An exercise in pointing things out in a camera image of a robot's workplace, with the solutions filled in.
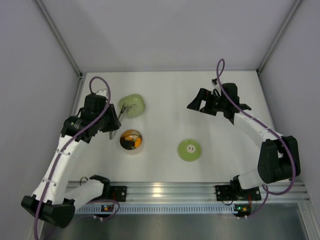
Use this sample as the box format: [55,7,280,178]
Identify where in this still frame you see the green food tray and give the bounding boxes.
[118,93,146,119]

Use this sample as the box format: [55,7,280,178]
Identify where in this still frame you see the left aluminium frame post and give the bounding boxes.
[34,0,84,78]

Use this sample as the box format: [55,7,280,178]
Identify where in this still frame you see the orange food piece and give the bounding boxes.
[134,139,142,148]

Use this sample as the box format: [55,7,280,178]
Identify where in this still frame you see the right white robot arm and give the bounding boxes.
[187,80,301,194]

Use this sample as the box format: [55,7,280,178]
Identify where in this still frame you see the metal serving tongs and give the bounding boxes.
[109,104,136,140]

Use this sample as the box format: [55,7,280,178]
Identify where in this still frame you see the steel lunch box bowl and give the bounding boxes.
[119,129,145,155]

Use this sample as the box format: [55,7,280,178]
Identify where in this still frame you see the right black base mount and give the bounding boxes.
[214,184,237,202]

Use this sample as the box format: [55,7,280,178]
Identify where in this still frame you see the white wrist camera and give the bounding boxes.
[95,88,109,98]
[211,78,221,93]

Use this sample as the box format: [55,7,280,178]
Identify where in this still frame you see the right aluminium frame post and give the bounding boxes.
[256,0,304,76]

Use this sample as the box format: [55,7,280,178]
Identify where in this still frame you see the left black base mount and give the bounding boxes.
[100,185,127,202]

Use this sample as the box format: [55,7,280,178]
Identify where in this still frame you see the purple cable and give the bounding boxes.
[216,58,297,221]
[33,76,121,240]

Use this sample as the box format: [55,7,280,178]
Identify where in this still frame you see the aluminium frame post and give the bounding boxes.
[34,0,84,78]
[256,0,304,76]

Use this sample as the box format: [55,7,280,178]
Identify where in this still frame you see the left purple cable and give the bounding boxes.
[33,76,121,240]

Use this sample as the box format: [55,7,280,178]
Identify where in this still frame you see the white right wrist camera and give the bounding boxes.
[211,78,221,93]

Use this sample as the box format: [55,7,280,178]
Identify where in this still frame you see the aluminium mounting rail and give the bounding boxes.
[66,181,311,204]

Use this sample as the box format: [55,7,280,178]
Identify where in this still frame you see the green round lid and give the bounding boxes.
[177,139,202,162]

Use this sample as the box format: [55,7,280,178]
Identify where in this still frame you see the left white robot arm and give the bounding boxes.
[21,92,121,229]

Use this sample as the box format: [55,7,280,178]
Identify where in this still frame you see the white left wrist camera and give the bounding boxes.
[95,88,109,98]

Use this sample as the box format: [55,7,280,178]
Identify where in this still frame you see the black round food piece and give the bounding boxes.
[123,140,135,150]

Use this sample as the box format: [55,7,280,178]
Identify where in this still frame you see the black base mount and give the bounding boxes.
[100,185,127,202]
[214,184,237,202]

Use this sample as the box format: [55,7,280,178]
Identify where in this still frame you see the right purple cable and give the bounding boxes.
[216,58,297,221]

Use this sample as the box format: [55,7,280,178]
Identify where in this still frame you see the grey slotted cable duct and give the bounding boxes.
[75,203,238,215]

